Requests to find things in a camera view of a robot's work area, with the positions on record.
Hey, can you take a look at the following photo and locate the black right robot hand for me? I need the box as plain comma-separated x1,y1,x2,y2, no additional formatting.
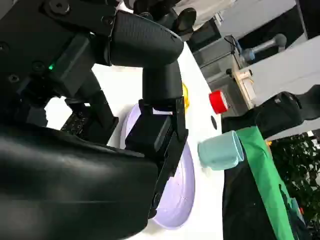
0,0,190,240

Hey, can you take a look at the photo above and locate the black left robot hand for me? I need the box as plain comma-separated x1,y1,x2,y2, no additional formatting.
132,0,198,42

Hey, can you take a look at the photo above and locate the grey metal cabinet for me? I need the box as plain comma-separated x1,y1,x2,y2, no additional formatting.
192,43,250,118

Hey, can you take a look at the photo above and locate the wooden box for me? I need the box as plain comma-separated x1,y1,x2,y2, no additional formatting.
232,68,257,109

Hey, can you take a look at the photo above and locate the green cloth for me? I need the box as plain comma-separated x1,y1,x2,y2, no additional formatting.
236,126,296,240

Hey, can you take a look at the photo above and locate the lilac plate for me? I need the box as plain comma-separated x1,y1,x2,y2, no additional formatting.
119,102,196,230

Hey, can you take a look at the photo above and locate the white desk panel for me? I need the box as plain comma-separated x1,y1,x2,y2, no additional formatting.
246,37,320,111

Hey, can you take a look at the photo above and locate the black box machine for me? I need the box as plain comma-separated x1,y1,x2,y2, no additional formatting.
187,17,223,51

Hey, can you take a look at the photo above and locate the orange white toy bread roll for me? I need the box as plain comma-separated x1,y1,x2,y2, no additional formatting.
181,82,192,110

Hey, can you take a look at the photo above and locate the pale green mug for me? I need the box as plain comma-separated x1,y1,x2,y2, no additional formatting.
197,129,246,172

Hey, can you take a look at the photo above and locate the green leafy plant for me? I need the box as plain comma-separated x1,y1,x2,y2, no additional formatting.
268,131,320,240

